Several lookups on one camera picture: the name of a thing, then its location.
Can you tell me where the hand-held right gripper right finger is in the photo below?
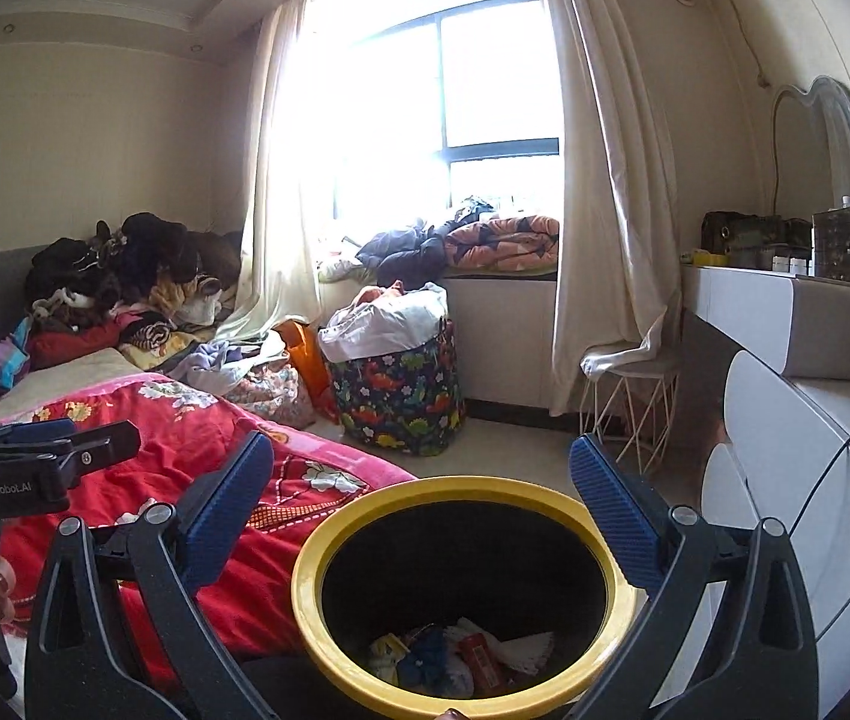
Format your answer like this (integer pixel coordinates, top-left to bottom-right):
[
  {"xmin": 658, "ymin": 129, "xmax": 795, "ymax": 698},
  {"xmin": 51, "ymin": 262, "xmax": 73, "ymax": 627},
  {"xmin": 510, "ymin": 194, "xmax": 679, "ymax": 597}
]
[{"xmin": 567, "ymin": 433, "xmax": 819, "ymax": 720}]

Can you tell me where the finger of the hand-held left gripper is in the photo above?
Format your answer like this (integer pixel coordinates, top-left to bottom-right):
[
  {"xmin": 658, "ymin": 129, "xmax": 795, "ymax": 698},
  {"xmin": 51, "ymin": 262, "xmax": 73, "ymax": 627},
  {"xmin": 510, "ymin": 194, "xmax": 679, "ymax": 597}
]
[
  {"xmin": 0, "ymin": 418, "xmax": 79, "ymax": 451},
  {"xmin": 65, "ymin": 421, "xmax": 142, "ymax": 479}
]

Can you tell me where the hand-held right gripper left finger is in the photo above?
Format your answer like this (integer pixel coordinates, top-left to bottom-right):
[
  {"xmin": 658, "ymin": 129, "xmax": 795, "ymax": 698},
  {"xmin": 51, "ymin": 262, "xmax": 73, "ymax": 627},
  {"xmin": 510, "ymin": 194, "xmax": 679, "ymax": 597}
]
[{"xmin": 23, "ymin": 431, "xmax": 280, "ymax": 720}]

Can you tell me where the yellow rim black trash bin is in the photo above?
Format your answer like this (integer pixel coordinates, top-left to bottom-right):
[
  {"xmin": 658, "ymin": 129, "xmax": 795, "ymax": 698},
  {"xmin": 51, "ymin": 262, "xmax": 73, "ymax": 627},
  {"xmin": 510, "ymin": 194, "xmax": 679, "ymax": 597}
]
[{"xmin": 291, "ymin": 475, "xmax": 639, "ymax": 720}]

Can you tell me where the white pleated paper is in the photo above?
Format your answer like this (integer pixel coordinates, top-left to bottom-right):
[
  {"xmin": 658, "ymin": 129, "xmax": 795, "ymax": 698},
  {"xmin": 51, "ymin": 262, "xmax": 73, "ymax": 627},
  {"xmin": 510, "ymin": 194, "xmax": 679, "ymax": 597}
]
[{"xmin": 495, "ymin": 630, "xmax": 557, "ymax": 674}]

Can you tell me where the red snack packet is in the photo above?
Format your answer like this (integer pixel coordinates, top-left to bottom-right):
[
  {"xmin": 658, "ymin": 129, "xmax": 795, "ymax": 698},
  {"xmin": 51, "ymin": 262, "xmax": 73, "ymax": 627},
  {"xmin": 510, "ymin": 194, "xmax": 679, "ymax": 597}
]
[{"xmin": 458, "ymin": 631, "xmax": 507, "ymax": 697}]

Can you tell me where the yellow snack packet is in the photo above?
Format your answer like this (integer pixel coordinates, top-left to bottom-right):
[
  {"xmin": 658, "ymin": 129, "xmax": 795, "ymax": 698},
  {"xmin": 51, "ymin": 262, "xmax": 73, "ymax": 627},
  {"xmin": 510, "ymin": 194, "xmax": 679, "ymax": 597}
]
[{"xmin": 371, "ymin": 634, "xmax": 409, "ymax": 680}]

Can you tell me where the white plastic bag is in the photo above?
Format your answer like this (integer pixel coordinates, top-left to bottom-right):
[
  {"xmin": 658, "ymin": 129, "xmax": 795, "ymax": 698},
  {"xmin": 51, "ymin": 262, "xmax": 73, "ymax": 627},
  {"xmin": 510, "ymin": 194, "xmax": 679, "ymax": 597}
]
[{"xmin": 443, "ymin": 645, "xmax": 480, "ymax": 695}]

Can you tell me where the blue plastic bag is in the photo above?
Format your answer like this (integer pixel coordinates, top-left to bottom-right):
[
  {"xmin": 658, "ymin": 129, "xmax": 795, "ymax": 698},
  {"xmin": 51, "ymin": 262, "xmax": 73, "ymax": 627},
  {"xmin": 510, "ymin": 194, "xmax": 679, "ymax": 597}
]
[{"xmin": 401, "ymin": 626, "xmax": 450, "ymax": 685}]

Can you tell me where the person's left hand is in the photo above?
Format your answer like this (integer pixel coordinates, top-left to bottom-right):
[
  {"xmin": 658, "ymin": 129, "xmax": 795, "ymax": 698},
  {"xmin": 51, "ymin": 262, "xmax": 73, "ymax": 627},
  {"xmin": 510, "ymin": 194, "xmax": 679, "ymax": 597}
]
[{"xmin": 0, "ymin": 562, "xmax": 21, "ymax": 623}]

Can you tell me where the beige bed sheet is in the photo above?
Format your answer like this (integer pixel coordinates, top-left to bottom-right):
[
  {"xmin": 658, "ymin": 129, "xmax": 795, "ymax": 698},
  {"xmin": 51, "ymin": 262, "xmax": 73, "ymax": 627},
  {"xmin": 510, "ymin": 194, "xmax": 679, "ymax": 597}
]
[{"xmin": 0, "ymin": 349, "xmax": 148, "ymax": 428}]

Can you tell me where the red floral blanket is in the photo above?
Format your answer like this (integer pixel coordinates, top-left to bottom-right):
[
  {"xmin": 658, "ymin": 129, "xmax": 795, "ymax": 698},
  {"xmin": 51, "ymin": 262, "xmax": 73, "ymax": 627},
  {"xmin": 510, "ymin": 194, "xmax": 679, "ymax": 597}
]
[{"xmin": 0, "ymin": 375, "xmax": 418, "ymax": 691}]

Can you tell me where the red garment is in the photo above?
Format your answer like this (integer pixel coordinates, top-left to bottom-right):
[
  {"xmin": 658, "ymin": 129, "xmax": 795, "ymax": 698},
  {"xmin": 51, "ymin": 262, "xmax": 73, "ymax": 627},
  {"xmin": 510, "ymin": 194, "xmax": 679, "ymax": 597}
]
[{"xmin": 27, "ymin": 322, "xmax": 126, "ymax": 368}]

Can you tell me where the floral fabric bag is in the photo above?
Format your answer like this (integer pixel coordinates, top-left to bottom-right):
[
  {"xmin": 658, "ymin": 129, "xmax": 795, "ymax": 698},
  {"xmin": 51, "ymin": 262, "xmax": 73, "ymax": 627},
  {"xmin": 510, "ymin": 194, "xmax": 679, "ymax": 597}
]
[{"xmin": 233, "ymin": 367, "xmax": 317, "ymax": 428}]

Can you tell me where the lavender white garment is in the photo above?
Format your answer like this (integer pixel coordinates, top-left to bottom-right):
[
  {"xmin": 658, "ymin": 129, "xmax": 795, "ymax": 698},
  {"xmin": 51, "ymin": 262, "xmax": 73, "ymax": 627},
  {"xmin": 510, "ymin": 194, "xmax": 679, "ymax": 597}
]
[{"xmin": 170, "ymin": 330, "xmax": 291, "ymax": 395}]

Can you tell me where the orange bag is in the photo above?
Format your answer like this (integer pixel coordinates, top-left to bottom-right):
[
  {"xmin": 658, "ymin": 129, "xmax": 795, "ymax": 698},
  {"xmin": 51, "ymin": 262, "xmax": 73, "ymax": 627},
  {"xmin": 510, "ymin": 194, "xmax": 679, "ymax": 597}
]
[{"xmin": 275, "ymin": 321, "xmax": 336, "ymax": 421}]

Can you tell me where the white dressing table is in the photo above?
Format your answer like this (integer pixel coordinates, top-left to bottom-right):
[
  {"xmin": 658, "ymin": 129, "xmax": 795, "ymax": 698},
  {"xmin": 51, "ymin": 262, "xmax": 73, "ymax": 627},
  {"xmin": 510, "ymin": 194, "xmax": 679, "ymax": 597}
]
[{"xmin": 680, "ymin": 262, "xmax": 850, "ymax": 691}]

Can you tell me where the pile of clothes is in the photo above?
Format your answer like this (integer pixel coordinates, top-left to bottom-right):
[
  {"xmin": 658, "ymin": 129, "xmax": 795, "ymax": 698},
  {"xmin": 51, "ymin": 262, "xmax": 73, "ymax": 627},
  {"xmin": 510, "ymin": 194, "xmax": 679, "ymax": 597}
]
[{"xmin": 23, "ymin": 214, "xmax": 246, "ymax": 350}]

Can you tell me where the dinosaur print laundry basket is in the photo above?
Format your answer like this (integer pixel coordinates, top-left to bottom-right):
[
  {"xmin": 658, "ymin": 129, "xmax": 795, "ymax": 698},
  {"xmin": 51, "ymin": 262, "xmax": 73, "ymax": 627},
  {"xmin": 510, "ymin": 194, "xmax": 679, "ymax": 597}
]
[{"xmin": 323, "ymin": 319, "xmax": 467, "ymax": 458}]

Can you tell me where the white cloth bundle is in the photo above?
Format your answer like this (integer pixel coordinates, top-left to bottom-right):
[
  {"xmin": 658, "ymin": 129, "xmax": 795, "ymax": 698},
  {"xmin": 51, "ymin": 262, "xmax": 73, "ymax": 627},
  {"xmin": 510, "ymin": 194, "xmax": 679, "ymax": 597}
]
[{"xmin": 317, "ymin": 292, "xmax": 448, "ymax": 362}]

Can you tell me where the orange pink garment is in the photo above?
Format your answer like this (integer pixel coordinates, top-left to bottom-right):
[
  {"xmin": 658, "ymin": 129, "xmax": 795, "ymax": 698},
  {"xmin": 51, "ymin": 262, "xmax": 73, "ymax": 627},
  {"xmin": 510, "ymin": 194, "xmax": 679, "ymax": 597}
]
[{"xmin": 353, "ymin": 281, "xmax": 403, "ymax": 308}]

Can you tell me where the white pillow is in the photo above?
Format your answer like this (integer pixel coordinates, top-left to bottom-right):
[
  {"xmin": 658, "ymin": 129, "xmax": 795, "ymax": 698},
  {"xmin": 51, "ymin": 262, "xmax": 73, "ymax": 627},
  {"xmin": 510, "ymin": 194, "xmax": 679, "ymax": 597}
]
[{"xmin": 317, "ymin": 255, "xmax": 366, "ymax": 284}]

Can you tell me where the orange patterned quilt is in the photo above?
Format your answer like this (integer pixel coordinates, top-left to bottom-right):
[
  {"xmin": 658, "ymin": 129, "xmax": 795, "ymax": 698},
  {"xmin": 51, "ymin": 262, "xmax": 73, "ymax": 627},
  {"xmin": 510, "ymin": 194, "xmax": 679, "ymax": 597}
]
[{"xmin": 443, "ymin": 214, "xmax": 561, "ymax": 275}]

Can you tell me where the cream curtain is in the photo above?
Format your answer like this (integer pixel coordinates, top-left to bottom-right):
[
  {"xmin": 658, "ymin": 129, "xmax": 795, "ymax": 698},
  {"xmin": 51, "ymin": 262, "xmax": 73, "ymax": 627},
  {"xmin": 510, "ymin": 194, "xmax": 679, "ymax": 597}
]
[
  {"xmin": 215, "ymin": 0, "xmax": 321, "ymax": 338},
  {"xmin": 530, "ymin": 0, "xmax": 684, "ymax": 417}
]

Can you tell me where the dark handbag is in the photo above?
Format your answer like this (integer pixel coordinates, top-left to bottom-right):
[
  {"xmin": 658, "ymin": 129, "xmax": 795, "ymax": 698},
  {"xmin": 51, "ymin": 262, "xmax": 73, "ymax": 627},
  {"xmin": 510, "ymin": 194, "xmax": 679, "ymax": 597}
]
[{"xmin": 701, "ymin": 210, "xmax": 812, "ymax": 267}]

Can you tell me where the window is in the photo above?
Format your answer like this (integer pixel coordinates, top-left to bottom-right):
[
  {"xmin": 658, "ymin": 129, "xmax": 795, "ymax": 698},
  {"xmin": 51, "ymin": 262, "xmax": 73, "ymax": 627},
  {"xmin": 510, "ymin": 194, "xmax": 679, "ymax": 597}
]
[{"xmin": 305, "ymin": 0, "xmax": 564, "ymax": 226}]

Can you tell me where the white wire stool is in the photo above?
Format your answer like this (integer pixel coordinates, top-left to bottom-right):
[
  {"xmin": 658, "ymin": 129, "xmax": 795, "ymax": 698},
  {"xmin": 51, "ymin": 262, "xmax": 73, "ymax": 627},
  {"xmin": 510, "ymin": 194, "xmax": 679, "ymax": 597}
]
[{"xmin": 578, "ymin": 349, "xmax": 684, "ymax": 477}]

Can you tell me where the black cable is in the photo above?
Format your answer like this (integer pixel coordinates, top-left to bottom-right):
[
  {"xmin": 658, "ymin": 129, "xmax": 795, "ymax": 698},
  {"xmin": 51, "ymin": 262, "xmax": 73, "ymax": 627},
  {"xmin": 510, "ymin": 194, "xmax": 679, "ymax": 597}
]
[{"xmin": 792, "ymin": 412, "xmax": 850, "ymax": 616}]

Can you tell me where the wavy frame mirror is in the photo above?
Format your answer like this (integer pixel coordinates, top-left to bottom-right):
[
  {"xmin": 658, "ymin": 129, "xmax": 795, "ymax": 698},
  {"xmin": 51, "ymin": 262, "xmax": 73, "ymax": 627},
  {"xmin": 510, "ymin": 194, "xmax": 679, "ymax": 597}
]
[{"xmin": 771, "ymin": 75, "xmax": 850, "ymax": 226}]

